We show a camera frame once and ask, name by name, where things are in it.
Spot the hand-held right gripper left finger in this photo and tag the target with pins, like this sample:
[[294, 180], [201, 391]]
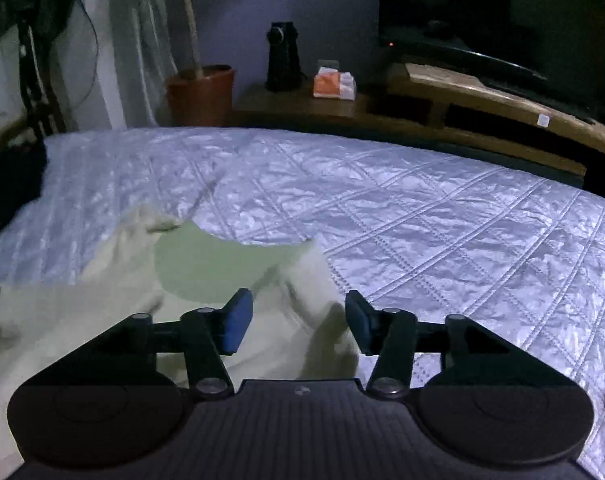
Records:
[[237, 322]]

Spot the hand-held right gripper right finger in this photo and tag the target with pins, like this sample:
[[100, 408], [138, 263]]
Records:
[[360, 322]]

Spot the pale yellow garment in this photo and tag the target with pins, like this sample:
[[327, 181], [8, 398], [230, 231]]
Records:
[[107, 300]]

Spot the black garment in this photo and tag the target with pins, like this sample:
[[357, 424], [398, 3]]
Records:
[[10, 190]]

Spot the silver quilted bedspread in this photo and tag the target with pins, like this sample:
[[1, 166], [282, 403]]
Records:
[[407, 210]]

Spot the terracotta plant pot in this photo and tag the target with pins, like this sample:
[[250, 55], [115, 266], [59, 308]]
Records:
[[202, 97]]

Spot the orange and white tissue box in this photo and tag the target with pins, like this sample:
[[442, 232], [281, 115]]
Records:
[[332, 85]]

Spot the wooden television stand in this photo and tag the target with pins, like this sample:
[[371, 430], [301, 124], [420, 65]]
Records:
[[482, 105]]

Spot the black speaker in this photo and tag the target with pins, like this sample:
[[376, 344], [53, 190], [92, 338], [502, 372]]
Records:
[[284, 60]]

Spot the pale curtain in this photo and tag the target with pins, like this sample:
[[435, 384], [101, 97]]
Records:
[[132, 60]]

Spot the thin plant trunk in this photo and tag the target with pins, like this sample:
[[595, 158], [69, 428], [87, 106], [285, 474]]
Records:
[[192, 25]]

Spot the wooden chair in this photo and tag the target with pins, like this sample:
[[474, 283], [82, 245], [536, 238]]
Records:
[[40, 90]]

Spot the black flat television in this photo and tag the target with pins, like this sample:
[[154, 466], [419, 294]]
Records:
[[482, 5]]

